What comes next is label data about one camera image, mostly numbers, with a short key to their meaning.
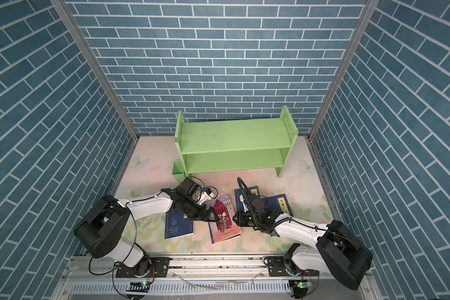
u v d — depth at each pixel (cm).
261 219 66
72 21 74
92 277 74
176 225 84
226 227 83
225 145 82
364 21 74
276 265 74
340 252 42
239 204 91
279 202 91
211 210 76
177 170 100
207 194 82
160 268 74
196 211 77
